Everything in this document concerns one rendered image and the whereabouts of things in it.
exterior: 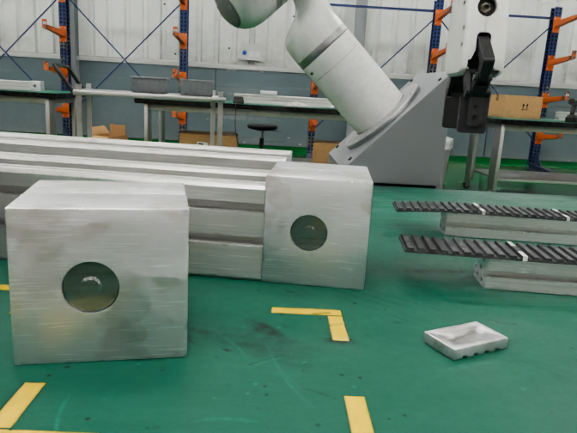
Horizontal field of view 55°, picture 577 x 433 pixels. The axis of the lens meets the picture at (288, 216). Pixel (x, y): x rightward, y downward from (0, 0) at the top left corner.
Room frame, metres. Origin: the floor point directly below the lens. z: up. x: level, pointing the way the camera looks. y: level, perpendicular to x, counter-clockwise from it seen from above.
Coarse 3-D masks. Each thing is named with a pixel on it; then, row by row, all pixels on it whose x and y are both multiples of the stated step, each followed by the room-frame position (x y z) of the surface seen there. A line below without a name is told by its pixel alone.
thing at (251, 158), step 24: (0, 144) 0.68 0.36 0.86; (24, 144) 0.67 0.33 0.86; (48, 144) 0.67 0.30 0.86; (72, 144) 0.68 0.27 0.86; (96, 144) 0.69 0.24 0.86; (120, 144) 0.74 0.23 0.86; (144, 144) 0.74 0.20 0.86; (168, 144) 0.74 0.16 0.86; (192, 144) 0.75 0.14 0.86; (264, 168) 0.65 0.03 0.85
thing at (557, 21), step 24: (432, 24) 7.97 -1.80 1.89; (552, 24) 7.91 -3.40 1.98; (432, 48) 7.85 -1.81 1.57; (552, 48) 7.90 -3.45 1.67; (432, 72) 7.86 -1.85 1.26; (552, 72) 7.90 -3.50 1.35; (312, 96) 7.82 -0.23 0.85; (312, 120) 7.81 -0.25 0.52; (312, 144) 7.82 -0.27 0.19; (528, 168) 7.96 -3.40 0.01
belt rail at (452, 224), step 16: (448, 224) 0.67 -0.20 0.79; (464, 224) 0.67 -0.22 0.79; (480, 224) 0.67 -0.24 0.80; (496, 224) 0.66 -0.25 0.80; (512, 224) 0.66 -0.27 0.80; (528, 224) 0.66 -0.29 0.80; (544, 224) 0.66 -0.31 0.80; (560, 224) 0.66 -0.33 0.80; (576, 224) 0.66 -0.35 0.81; (512, 240) 0.66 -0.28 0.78; (528, 240) 0.66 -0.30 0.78; (544, 240) 0.66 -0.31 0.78; (560, 240) 0.66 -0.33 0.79; (576, 240) 0.66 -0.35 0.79
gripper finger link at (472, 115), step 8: (472, 80) 0.63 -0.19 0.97; (488, 80) 0.62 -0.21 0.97; (472, 88) 0.63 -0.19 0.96; (480, 88) 0.63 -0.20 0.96; (472, 96) 0.63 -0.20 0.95; (480, 96) 0.63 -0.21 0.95; (464, 104) 0.64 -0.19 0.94; (472, 104) 0.63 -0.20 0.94; (480, 104) 0.63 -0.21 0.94; (488, 104) 0.64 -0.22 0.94; (464, 112) 0.64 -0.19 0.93; (472, 112) 0.63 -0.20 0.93; (480, 112) 0.63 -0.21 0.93; (464, 120) 0.64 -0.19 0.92; (472, 120) 0.63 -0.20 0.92; (480, 120) 0.63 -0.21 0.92; (456, 128) 0.65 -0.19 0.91; (464, 128) 0.64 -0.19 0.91; (472, 128) 0.64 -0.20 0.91; (480, 128) 0.64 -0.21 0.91
